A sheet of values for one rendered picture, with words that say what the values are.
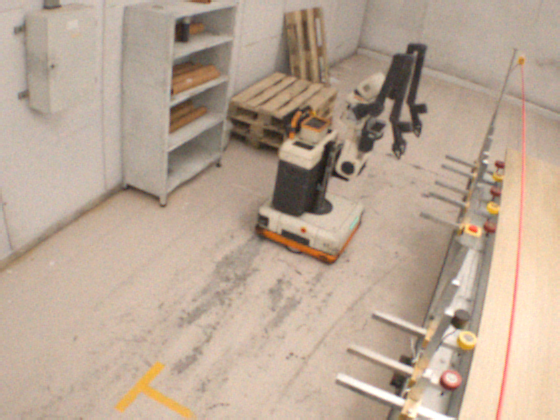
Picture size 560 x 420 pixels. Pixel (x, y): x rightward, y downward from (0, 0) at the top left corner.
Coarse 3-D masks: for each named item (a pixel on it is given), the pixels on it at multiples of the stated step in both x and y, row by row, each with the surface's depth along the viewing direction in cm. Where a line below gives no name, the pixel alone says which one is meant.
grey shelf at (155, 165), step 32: (160, 0) 354; (224, 0) 380; (128, 32) 335; (160, 32) 324; (224, 32) 402; (128, 64) 348; (160, 64) 336; (224, 64) 416; (128, 96) 362; (160, 96) 348; (192, 96) 446; (224, 96) 431; (128, 128) 376; (160, 128) 361; (192, 128) 408; (224, 128) 444; (128, 160) 392; (160, 160) 376; (192, 160) 441; (160, 192) 391
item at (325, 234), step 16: (272, 208) 367; (336, 208) 380; (352, 208) 383; (256, 224) 376; (272, 224) 366; (288, 224) 360; (304, 224) 357; (320, 224) 359; (336, 224) 362; (352, 224) 369; (288, 240) 366; (304, 240) 359; (320, 240) 354; (336, 240) 349; (320, 256) 359; (336, 256) 357
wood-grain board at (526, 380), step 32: (512, 160) 358; (512, 192) 311; (544, 192) 320; (512, 224) 276; (544, 224) 282; (512, 256) 247; (544, 256) 251; (512, 288) 224; (544, 288) 227; (480, 320) 203; (544, 320) 206; (480, 352) 186; (512, 352) 187; (544, 352) 189; (480, 384) 171; (512, 384) 172; (544, 384) 173; (480, 416) 158; (512, 416) 159; (544, 416) 159
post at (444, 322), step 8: (448, 312) 164; (440, 320) 167; (448, 320) 165; (440, 328) 168; (432, 336) 172; (440, 336) 169; (432, 344) 172; (424, 352) 176; (432, 352) 174; (424, 360) 177; (424, 368) 179
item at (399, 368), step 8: (352, 344) 188; (352, 352) 186; (360, 352) 185; (368, 352) 185; (368, 360) 184; (376, 360) 183; (384, 360) 182; (392, 360) 183; (392, 368) 181; (400, 368) 180; (408, 368) 180; (408, 376) 179; (432, 376) 178; (432, 384) 176; (448, 392) 174
